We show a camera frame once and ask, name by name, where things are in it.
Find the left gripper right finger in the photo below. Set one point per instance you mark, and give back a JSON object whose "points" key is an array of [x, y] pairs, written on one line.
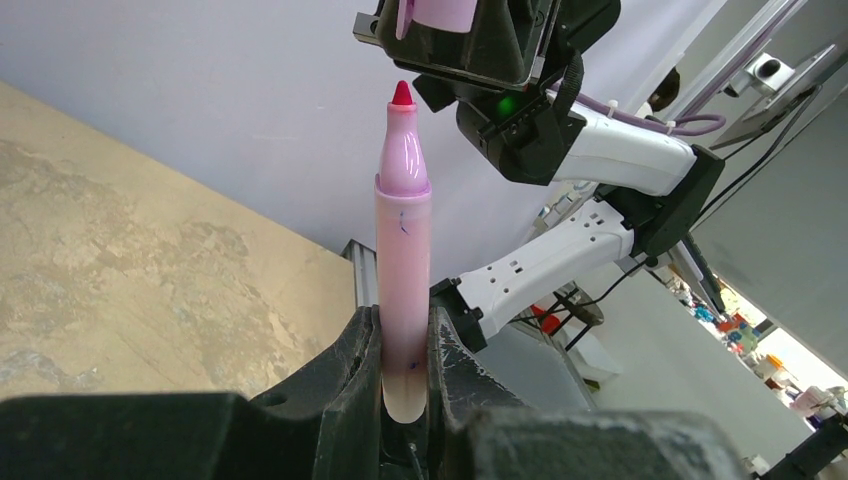
{"points": [[479, 429]]}

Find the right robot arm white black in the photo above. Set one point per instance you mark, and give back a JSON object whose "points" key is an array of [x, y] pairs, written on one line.
{"points": [[651, 187]]}

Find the overhead camera on mount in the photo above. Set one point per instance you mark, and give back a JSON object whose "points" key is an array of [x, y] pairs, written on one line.
{"points": [[765, 74]]}

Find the aluminium frame rail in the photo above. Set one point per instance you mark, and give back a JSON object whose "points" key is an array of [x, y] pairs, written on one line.
{"points": [[364, 264]]}

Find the purple pen cap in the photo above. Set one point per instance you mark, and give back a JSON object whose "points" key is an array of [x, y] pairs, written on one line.
{"points": [[454, 16]]}

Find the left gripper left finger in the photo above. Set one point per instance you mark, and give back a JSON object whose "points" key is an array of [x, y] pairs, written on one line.
{"points": [[322, 422]]}

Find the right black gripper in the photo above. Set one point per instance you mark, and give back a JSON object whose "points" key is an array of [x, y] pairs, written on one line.
{"points": [[514, 77]]}

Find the pink marker pen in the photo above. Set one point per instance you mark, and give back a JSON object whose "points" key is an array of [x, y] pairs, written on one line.
{"points": [[403, 214]]}

